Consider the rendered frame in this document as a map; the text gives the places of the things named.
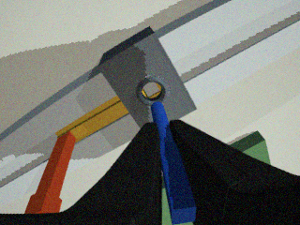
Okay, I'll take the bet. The grey slotted metal rail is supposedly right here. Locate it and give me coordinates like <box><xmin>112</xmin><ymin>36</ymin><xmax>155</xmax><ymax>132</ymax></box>
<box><xmin>0</xmin><ymin>0</ymin><xmax>300</xmax><ymax>207</ymax></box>

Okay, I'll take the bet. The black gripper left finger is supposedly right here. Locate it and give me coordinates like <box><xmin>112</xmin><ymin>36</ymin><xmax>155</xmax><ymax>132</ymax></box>
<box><xmin>0</xmin><ymin>123</ymin><xmax>162</xmax><ymax>225</ymax></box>

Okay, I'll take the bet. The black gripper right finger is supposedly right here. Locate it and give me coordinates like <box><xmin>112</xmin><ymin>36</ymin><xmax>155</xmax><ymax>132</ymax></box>
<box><xmin>170</xmin><ymin>119</ymin><xmax>300</xmax><ymax>225</ymax></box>

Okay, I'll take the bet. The blue pin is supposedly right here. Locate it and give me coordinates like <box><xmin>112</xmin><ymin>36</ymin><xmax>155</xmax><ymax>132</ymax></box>
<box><xmin>151</xmin><ymin>101</ymin><xmax>196</xmax><ymax>225</ymax></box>

